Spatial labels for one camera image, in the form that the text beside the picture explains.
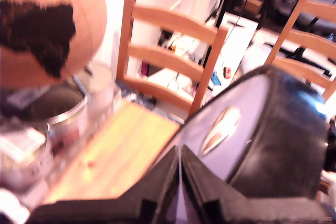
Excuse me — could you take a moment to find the clear glass jar with lid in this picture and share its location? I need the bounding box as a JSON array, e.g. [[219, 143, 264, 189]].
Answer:
[[75, 60, 123, 132]]

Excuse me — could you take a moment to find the round metal tin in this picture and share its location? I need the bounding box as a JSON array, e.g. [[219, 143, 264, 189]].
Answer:
[[26, 84, 89, 158]]

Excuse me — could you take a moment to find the wooden ladder-back chair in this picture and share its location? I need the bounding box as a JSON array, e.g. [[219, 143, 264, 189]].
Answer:
[[264, 0, 336, 102], [115, 0, 229, 118]]

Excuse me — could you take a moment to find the cork globe with dark continents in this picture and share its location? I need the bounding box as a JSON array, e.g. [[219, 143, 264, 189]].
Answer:
[[0, 0, 108, 89]]

